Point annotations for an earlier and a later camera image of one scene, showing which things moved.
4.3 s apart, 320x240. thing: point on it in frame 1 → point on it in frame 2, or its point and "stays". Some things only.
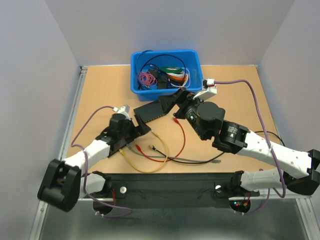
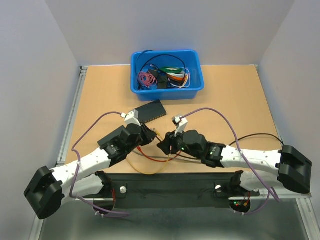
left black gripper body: [129, 132] → [145, 137]
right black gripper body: [189, 109] → [176, 142]
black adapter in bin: [162, 79] stays
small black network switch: [149, 111] stays
